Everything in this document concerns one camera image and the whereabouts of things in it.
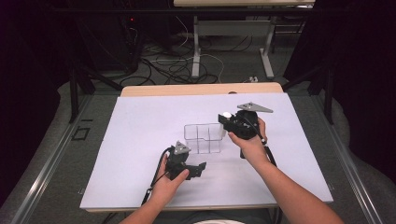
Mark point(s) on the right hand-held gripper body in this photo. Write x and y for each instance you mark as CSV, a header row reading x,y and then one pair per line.
x,y
247,123

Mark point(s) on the person's right hand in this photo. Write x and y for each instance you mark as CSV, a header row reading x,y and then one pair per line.
x,y
252,146

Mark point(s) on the person's left hand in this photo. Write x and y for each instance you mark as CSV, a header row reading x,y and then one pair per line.
x,y
166,186

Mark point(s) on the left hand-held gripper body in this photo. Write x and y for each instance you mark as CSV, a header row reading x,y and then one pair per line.
x,y
176,161

